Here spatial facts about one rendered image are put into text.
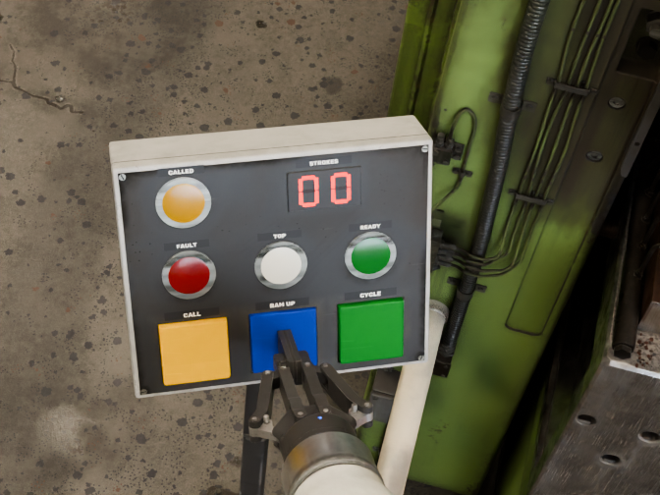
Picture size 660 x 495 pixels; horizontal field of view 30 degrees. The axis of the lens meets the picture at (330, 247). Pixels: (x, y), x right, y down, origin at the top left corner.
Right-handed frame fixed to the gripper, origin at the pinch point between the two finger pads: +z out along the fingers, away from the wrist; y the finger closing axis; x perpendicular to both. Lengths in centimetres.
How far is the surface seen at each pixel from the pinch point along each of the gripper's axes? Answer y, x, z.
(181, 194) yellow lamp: -10.2, 18.9, 3.5
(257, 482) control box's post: 1, -51, 45
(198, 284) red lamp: -9.1, 8.2, 3.5
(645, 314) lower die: 45.5, -4.6, 7.4
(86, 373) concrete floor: -26, -61, 101
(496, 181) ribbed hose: 30.9, 8.1, 23.0
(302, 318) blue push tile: 2.1, 2.6, 3.5
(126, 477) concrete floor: -20, -72, 80
